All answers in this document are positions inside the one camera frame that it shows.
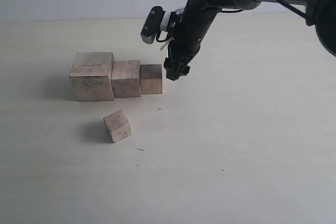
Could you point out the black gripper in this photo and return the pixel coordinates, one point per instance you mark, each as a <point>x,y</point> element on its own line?
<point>188,33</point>

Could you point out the third largest wooden cube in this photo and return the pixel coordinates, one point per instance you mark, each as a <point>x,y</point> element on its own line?
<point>151,78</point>

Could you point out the second largest wooden cube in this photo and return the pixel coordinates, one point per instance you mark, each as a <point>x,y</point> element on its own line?
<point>125,79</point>

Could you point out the smallest wooden cube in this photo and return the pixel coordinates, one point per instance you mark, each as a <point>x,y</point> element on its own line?
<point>117,126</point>

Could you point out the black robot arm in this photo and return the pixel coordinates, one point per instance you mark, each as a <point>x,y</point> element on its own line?
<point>317,13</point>

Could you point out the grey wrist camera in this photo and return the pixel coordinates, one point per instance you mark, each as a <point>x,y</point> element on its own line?
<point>151,28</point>

